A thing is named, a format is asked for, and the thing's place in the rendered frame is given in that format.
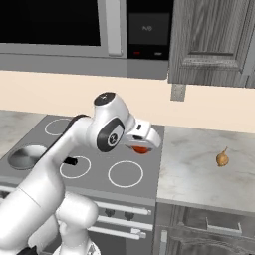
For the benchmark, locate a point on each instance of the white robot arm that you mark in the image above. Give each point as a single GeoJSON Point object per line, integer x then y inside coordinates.
{"type": "Point", "coordinates": [40, 186]}

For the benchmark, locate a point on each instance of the grey wall socket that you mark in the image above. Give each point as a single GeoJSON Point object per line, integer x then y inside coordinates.
{"type": "Point", "coordinates": [178, 92]}

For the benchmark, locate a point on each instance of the black microwave door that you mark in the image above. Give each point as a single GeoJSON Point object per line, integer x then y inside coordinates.
{"type": "Point", "coordinates": [50, 23]}

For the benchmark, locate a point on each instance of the dark stove knob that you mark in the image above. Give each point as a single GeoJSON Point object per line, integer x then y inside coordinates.
{"type": "Point", "coordinates": [129, 216]}
{"type": "Point", "coordinates": [109, 213]}

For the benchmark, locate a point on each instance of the grey microwave oven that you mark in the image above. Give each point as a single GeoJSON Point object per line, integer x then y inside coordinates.
{"type": "Point", "coordinates": [146, 68]}

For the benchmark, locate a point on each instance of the grey wooden drawer front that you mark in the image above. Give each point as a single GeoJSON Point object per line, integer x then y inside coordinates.
{"type": "Point", "coordinates": [192, 217]}

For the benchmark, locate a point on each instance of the brown onion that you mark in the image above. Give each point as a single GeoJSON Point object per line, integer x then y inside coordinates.
{"type": "Point", "coordinates": [222, 159]}

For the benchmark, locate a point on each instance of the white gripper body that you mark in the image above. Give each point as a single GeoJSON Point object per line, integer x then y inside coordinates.
{"type": "Point", "coordinates": [150, 138]}

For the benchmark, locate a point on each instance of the grey hob with white rings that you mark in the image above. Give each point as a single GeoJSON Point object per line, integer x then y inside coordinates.
{"type": "Point", "coordinates": [132, 186]}

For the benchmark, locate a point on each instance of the grey wooden base cupboard door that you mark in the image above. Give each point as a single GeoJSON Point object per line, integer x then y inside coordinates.
{"type": "Point", "coordinates": [205, 244]}

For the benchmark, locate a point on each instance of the red tomato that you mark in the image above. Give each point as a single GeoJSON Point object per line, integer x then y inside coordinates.
{"type": "Point", "coordinates": [141, 150]}

